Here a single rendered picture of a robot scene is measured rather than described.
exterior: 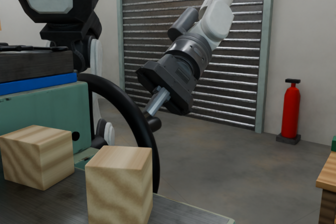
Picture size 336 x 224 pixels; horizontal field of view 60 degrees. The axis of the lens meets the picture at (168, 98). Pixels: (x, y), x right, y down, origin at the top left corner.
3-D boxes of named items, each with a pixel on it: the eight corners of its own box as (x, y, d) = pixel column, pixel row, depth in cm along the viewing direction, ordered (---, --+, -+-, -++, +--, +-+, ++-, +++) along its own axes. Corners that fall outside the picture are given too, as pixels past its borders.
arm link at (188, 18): (185, 82, 67) (203, 55, 74) (216, 62, 59) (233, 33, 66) (149, 48, 65) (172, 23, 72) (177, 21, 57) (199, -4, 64)
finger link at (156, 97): (142, 118, 52) (158, 95, 56) (151, 112, 49) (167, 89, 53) (135, 112, 51) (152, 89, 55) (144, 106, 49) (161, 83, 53)
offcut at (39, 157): (37, 163, 28) (33, 124, 27) (75, 172, 26) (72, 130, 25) (3, 179, 25) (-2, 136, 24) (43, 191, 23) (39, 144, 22)
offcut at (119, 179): (106, 203, 21) (103, 144, 20) (153, 206, 21) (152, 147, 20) (88, 233, 18) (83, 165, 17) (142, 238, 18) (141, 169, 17)
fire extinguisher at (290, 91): (300, 139, 286) (307, 79, 273) (295, 145, 271) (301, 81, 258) (281, 135, 297) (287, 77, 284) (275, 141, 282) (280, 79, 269)
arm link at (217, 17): (200, 61, 68) (214, 27, 76) (226, 42, 61) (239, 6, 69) (179, 44, 66) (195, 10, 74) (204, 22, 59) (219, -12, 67)
